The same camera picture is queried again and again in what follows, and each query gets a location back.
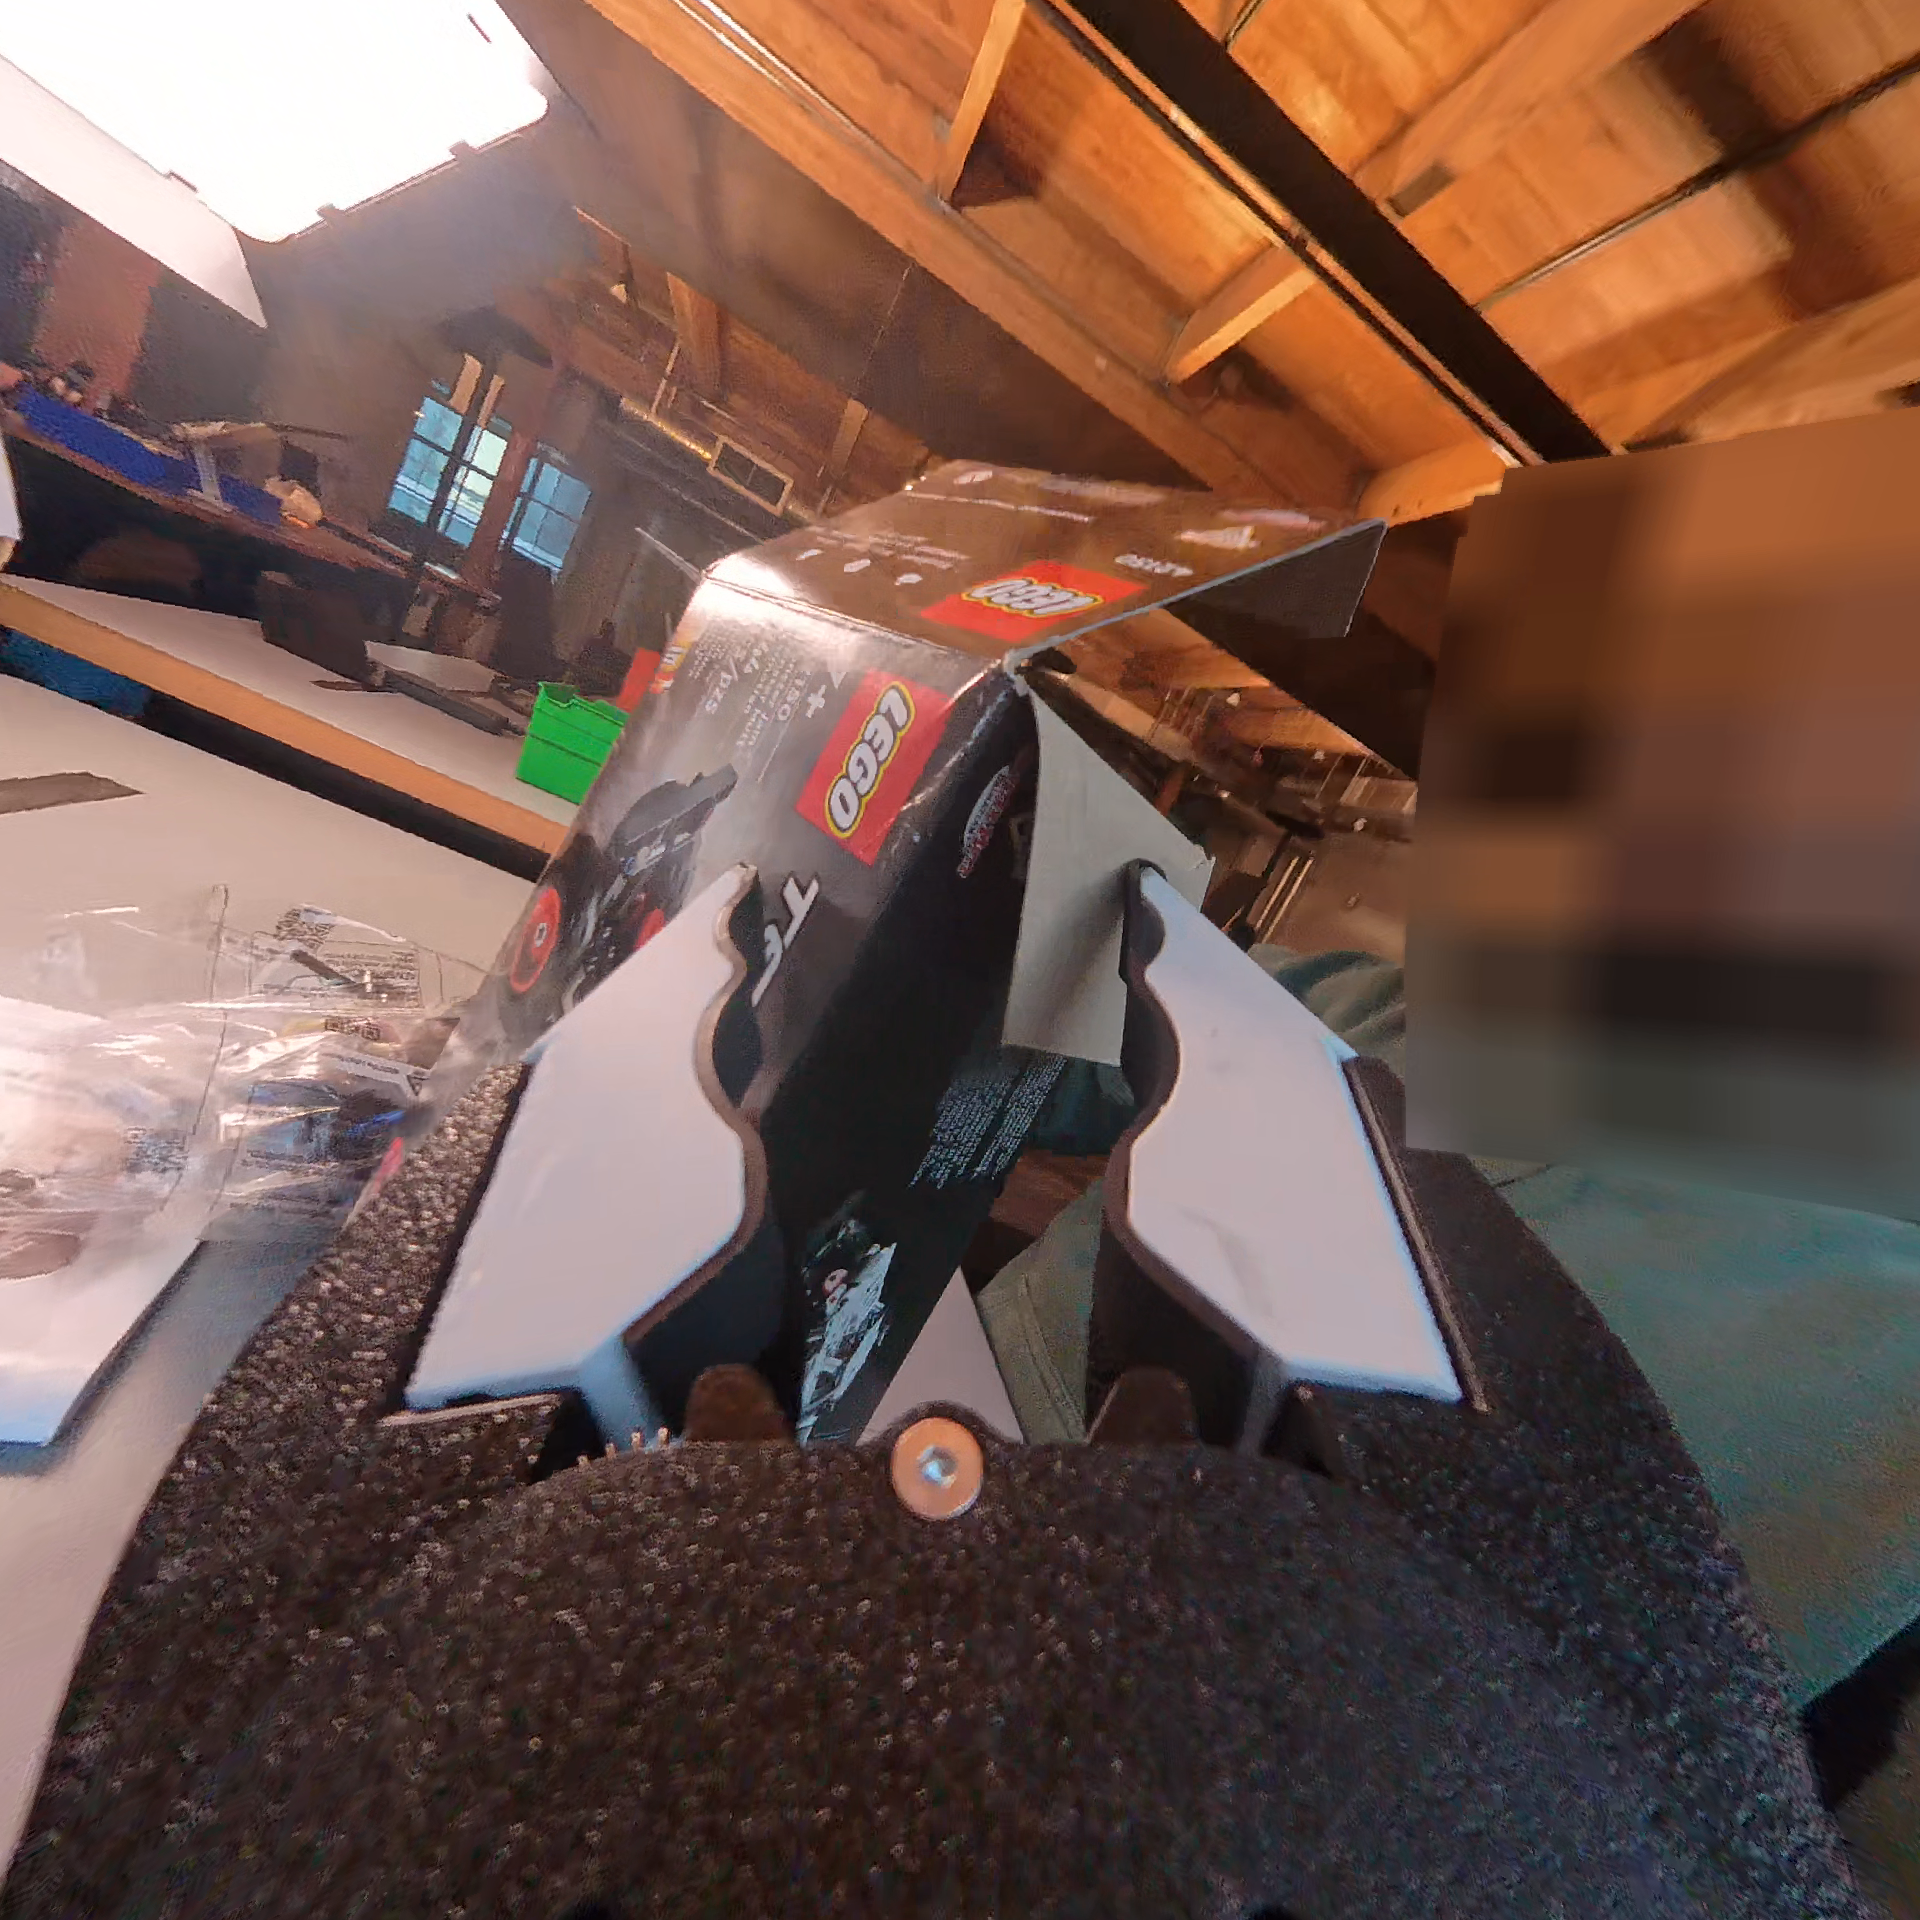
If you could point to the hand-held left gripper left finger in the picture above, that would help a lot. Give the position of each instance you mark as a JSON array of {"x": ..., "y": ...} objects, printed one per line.
[{"x": 586, "y": 1198}]

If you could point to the large clear plastic bag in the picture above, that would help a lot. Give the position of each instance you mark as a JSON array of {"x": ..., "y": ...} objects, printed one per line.
[{"x": 181, "y": 1054}]

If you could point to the window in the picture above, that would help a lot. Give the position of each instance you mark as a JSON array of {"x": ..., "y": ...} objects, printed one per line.
[{"x": 483, "y": 466}]

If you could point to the person's torso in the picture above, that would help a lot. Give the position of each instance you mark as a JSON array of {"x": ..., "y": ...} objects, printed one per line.
[{"x": 1712, "y": 1351}]

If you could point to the toy truck box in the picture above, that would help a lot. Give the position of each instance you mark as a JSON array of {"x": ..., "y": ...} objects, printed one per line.
[{"x": 887, "y": 1021}]

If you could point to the instruction booklet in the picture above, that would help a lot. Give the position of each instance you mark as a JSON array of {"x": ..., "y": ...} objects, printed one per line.
[{"x": 59, "y": 1320}]

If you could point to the bright light panel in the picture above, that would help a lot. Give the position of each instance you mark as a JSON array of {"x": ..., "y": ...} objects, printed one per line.
[{"x": 239, "y": 91}]

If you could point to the green box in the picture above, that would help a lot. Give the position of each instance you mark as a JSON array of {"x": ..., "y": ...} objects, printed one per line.
[{"x": 572, "y": 744}]

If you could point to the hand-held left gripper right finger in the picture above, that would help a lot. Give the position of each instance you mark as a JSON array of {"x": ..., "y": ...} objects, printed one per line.
[{"x": 1276, "y": 1198}]

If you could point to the background wooden table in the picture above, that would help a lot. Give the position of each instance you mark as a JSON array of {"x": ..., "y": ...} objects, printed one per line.
[{"x": 271, "y": 706}]

